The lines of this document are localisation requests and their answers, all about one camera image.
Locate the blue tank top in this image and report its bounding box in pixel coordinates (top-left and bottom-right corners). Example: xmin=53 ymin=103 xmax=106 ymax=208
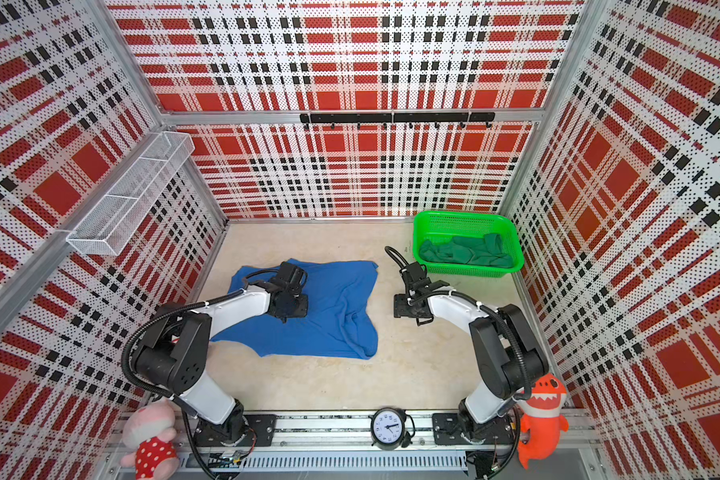
xmin=212 ymin=259 xmax=378 ymax=360

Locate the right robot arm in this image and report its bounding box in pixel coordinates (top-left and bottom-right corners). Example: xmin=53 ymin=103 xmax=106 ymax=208
xmin=393 ymin=262 xmax=549 ymax=443

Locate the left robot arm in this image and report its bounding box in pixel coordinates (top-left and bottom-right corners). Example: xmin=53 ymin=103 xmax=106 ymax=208
xmin=121 ymin=262 xmax=308 ymax=445

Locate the green tank top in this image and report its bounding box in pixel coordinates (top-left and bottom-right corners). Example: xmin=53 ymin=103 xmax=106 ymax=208
xmin=419 ymin=233 xmax=514 ymax=269

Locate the green plastic basket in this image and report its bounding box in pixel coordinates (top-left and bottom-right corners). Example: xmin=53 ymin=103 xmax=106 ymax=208
xmin=412 ymin=211 xmax=524 ymax=278

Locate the small black analog clock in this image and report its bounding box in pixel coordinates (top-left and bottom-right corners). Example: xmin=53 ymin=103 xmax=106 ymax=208
xmin=370 ymin=407 xmax=415 ymax=451

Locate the red shark plush toy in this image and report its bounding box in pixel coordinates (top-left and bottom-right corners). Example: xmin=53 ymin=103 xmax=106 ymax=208
xmin=517 ymin=373 xmax=569 ymax=469

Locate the pink plush with strawberry dress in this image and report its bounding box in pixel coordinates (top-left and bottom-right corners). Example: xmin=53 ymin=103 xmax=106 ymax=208
xmin=120 ymin=399 xmax=180 ymax=480

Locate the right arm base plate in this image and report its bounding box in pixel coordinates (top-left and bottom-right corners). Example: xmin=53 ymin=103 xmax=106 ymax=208
xmin=432 ymin=412 xmax=514 ymax=446

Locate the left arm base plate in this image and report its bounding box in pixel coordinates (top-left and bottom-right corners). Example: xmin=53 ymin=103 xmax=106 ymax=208
xmin=193 ymin=414 xmax=277 ymax=448

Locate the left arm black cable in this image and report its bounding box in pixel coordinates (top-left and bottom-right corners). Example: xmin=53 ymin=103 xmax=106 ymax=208
xmin=120 ymin=266 xmax=289 ymax=480

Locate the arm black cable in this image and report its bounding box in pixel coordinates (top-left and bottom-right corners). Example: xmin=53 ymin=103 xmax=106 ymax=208
xmin=120 ymin=266 xmax=289 ymax=480
xmin=383 ymin=245 xmax=532 ymax=480

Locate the aluminium front rail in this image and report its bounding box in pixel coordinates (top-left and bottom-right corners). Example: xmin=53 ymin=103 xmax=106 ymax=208
xmin=101 ymin=409 xmax=601 ymax=480

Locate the black hook rail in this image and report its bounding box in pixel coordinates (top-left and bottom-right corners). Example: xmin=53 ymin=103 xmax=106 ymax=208
xmin=299 ymin=111 xmax=496 ymax=128

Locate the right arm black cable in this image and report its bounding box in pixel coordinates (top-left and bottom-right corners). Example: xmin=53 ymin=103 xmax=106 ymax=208
xmin=383 ymin=245 xmax=532 ymax=480

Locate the white wire mesh shelf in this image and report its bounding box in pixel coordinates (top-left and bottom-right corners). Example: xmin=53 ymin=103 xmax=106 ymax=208
xmin=67 ymin=131 xmax=194 ymax=256

